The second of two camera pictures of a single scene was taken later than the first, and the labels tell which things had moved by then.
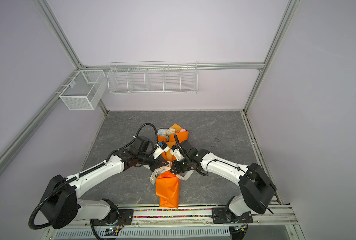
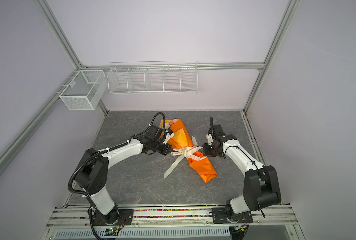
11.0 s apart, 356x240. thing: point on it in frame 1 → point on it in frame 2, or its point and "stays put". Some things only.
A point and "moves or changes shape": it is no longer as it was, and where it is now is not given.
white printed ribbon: [161, 170] moves or changes shape
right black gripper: [177, 170] → [207, 152]
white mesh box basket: [83, 90] stays put
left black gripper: [158, 163] → [166, 151]
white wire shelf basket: [153, 77] stays put
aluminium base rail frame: [285, 220] stays put
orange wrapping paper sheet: [167, 183] moves or changes shape
